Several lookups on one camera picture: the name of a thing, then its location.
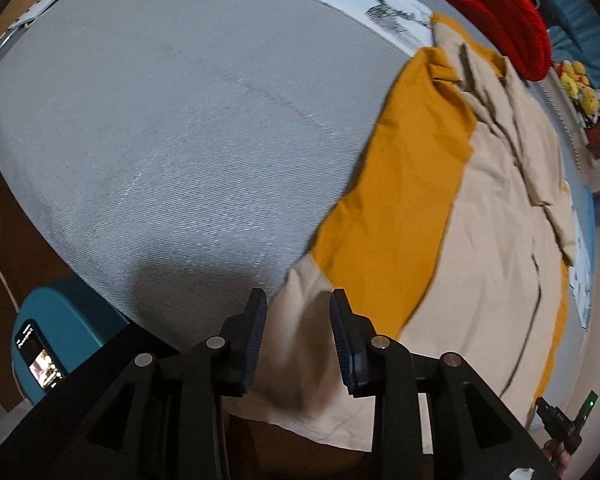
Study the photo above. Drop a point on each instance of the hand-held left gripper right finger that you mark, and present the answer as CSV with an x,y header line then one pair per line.
x,y
342,340

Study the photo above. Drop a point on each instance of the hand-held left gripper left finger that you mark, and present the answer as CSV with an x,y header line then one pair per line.
x,y
252,340

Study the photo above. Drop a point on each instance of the beige and mustard hooded jacket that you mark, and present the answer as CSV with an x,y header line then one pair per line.
x,y
480,260

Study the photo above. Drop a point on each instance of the teal stool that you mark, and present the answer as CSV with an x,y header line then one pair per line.
x,y
65,310

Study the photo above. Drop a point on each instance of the black smartphone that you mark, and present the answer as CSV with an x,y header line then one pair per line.
x,y
37,355

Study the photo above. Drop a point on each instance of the yellow bear plush toy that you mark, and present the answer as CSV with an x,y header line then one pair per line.
x,y
590,102

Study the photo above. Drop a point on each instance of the yellow duck plush toy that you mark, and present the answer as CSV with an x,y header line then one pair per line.
x,y
572,72

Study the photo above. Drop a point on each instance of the red folded quilt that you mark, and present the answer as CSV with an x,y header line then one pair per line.
x,y
495,15

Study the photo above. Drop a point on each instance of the blue curtain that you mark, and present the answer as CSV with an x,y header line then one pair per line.
x,y
590,50

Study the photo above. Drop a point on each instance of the wooden bed headboard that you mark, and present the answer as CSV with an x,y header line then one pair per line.
x,y
5,30

